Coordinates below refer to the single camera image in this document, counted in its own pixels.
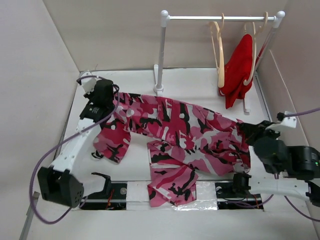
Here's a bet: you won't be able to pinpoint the pink camouflage trousers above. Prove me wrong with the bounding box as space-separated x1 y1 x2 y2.
93 92 251 207

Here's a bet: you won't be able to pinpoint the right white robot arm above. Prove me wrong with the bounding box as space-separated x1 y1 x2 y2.
231 118 320 207

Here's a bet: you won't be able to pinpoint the beige hanger with red garment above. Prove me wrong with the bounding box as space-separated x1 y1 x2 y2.
243 11 269 86

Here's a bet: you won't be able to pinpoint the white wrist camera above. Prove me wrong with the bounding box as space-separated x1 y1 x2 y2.
78 71 97 94
266 111 298 133

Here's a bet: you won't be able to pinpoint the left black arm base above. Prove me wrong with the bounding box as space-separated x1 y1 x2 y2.
78 172 128 211

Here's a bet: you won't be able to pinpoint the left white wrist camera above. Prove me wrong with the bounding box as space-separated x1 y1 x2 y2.
78 71 97 94

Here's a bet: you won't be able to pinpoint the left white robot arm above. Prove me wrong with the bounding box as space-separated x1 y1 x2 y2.
37 76 119 208

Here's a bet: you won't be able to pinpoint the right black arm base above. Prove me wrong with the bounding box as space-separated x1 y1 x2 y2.
214 173 264 210

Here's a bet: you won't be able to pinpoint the red shorts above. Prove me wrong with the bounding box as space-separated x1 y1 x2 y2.
219 34 253 109

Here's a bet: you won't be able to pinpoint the empty beige wooden hanger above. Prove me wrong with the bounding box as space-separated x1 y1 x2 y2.
208 13 225 88

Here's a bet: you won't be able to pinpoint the white clothes rack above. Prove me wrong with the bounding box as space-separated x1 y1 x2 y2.
153 10 286 96

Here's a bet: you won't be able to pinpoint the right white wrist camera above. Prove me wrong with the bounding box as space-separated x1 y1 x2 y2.
266 111 298 133

